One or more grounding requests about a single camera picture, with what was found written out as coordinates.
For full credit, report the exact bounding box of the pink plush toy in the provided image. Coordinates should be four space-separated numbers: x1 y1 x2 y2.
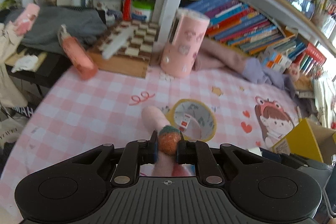
141 106 192 177

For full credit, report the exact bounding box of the yellow tape roll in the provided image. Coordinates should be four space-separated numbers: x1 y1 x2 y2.
165 99 217 142

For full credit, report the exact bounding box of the small white red box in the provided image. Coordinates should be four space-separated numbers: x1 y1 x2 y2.
178 114 191 132

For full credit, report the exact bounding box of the yellow cardboard box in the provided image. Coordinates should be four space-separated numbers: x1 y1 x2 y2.
271 118 336 165

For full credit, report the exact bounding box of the pink checkered tablecloth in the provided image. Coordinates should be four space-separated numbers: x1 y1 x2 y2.
0 61 308 188

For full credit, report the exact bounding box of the pink purple cloth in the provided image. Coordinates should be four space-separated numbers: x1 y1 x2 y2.
150 39 299 98

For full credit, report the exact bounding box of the wooden chess board box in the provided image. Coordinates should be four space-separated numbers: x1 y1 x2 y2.
88 20 159 79

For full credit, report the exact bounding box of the white comb case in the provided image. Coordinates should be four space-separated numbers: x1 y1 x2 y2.
102 26 134 60

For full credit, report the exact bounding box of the pink pump bottle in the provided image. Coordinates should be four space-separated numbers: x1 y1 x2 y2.
58 24 98 80

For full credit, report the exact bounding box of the lower orange white box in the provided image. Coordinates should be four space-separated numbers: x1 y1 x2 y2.
258 52 291 73

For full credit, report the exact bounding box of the orange white box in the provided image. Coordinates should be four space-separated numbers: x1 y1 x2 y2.
258 52 291 73
264 47 292 68

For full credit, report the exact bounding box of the upper orange white box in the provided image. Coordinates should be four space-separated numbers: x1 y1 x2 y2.
264 47 292 68

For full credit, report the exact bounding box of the pink pig plush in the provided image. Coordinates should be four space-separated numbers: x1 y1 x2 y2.
285 63 300 83

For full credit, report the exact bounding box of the pink cylindrical container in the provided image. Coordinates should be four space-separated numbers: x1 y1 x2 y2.
160 8 210 79

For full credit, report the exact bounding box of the red tassel ornament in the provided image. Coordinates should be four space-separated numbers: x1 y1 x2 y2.
122 0 131 21

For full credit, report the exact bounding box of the grey garment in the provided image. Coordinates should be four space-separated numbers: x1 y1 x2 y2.
1 6 107 54

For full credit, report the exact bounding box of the beige tote bag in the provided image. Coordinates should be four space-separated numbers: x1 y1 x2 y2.
0 22 28 107

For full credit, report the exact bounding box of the green lid white jar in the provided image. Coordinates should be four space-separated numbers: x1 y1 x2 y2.
130 0 155 22

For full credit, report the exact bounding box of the red dictionary book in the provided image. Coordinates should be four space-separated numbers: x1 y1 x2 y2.
305 43 326 65

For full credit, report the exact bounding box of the pen holder cup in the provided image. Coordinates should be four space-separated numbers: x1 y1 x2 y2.
92 0 122 11

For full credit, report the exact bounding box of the pink glove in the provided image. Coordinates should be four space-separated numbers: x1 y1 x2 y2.
13 3 40 36

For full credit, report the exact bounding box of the phone on shelf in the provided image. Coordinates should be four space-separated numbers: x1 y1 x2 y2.
286 0 315 19

